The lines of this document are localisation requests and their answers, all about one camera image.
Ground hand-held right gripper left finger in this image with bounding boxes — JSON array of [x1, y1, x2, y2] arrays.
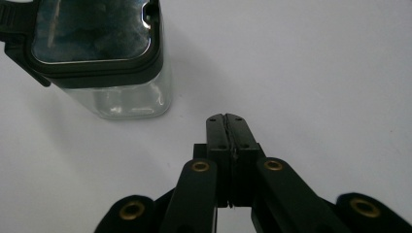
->
[[192, 113, 233, 209]]

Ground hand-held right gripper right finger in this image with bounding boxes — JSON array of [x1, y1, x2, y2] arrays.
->
[[225, 113, 267, 208]]

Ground clear square jar black lid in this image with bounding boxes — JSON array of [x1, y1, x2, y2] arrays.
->
[[0, 0, 174, 120]]

